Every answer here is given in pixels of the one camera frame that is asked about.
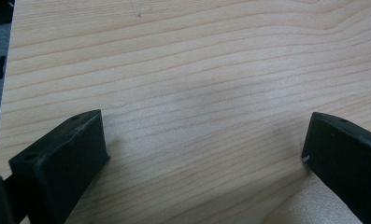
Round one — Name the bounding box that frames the black tape strip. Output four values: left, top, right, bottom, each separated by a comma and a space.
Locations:
0, 55, 7, 80

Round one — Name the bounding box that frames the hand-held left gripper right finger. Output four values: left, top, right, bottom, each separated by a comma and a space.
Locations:
300, 111, 371, 224

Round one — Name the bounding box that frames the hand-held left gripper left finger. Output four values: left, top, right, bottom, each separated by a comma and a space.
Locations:
8, 108, 111, 224

